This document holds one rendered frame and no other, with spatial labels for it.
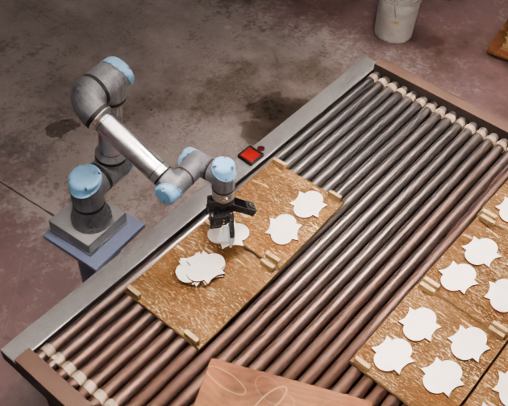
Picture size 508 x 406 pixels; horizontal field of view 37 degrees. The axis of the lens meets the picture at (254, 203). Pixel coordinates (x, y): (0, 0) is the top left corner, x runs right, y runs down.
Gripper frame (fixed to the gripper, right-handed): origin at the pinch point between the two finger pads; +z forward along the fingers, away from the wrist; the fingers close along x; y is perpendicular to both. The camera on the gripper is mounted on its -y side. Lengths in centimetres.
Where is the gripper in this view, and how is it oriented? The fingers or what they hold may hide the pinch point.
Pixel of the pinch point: (228, 233)
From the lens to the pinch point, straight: 265.0
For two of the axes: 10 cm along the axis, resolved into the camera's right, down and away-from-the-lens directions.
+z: -0.4, 6.6, 7.5
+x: 2.6, 7.3, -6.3
